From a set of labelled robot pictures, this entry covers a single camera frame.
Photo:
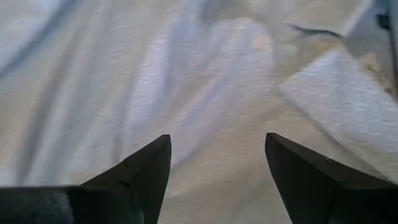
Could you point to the white patterned collared shirt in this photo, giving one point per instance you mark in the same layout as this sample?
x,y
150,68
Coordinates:
x,y
124,77

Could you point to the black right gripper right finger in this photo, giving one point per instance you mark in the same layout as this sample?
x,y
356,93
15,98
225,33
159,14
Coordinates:
x,y
326,193

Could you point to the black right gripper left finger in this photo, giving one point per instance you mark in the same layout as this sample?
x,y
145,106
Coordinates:
x,y
140,180

